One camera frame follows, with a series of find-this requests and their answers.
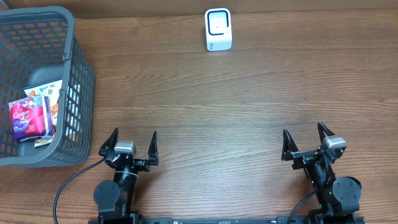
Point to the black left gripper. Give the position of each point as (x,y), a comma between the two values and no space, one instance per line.
(144,165)

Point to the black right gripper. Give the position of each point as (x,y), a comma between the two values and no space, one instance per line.
(289,152)

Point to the yellow snack packet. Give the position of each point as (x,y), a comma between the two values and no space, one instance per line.
(51,90)

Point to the red purple pad packet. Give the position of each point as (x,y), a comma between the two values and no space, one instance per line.
(31,118)

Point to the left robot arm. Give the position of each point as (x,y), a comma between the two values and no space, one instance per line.
(114,197)

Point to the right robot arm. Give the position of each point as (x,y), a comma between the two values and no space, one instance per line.
(338,198)

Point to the grey plastic shopping basket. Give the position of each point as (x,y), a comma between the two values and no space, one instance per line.
(39,45)

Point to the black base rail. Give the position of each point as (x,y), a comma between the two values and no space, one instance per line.
(224,221)

